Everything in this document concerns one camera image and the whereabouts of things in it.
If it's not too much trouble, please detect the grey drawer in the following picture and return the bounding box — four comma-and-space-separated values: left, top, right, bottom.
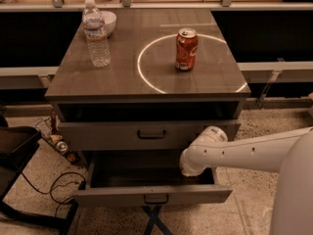
73, 150, 232, 207
59, 119, 241, 151

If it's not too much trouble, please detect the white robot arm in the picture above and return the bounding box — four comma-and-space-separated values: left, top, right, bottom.
180, 126, 313, 235

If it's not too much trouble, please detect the grey drawer cabinet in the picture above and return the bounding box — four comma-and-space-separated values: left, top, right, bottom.
46, 9, 250, 207

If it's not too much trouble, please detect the grey top drawer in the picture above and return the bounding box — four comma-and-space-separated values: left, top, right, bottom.
59, 119, 241, 151

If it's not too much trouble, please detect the red soda can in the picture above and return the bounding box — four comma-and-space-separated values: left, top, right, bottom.
175, 27, 199, 71

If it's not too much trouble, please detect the white bowl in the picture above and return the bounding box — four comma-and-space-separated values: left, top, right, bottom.
102, 11, 117, 36

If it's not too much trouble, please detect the blue tape cross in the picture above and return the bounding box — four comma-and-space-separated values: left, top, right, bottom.
142, 206, 173, 235

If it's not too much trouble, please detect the clear plastic water bottle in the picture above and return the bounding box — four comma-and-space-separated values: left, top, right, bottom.
82, 0, 111, 68

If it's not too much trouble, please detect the basket of snack items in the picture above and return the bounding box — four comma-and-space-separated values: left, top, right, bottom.
34, 110, 79, 165

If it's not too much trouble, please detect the black chair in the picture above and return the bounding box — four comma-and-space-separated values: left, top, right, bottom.
0, 116, 78, 235

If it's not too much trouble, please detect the black cable on floor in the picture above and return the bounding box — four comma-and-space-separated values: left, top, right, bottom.
21, 170, 87, 217

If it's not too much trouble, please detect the grey rail barrier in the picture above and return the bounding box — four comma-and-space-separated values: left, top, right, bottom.
1, 3, 312, 105

